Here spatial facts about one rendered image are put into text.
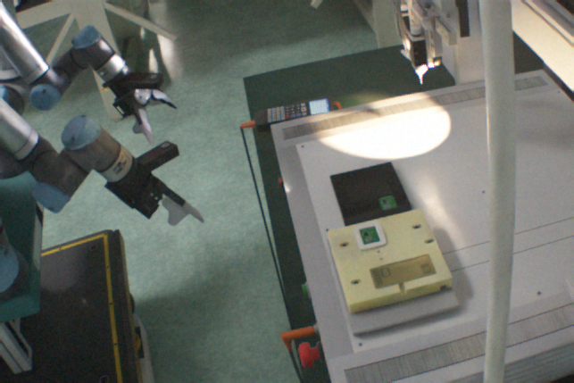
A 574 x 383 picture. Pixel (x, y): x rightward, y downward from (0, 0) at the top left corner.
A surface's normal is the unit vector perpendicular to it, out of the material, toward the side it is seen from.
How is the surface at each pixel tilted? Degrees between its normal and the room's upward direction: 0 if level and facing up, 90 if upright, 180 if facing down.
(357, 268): 0
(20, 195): 0
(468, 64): 90
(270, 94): 0
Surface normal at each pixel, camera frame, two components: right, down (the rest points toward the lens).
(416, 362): -0.17, -0.76
